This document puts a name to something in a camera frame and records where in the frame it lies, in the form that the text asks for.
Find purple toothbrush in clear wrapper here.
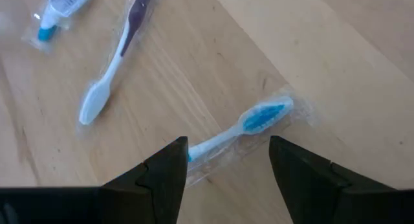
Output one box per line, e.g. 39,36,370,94
75,0,163,136

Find blue toothbrush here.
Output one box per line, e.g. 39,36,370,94
185,85,320,188
20,0,96,54

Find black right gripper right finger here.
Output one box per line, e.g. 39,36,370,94
268,135,414,224

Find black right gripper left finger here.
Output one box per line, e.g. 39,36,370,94
0,136,190,224

